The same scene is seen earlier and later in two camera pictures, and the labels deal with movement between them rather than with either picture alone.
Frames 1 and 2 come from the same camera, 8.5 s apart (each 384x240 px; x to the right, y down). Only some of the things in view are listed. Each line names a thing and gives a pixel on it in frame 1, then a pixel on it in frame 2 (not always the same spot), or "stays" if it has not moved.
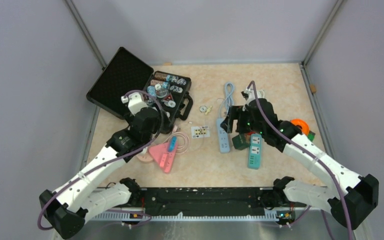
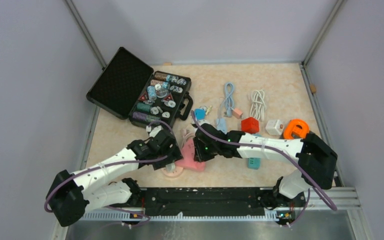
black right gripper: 235,112 -> 200,156
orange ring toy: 305,129 stays
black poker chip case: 125,73 stays
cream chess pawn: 208,110 stays
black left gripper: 130,117 -> 174,155
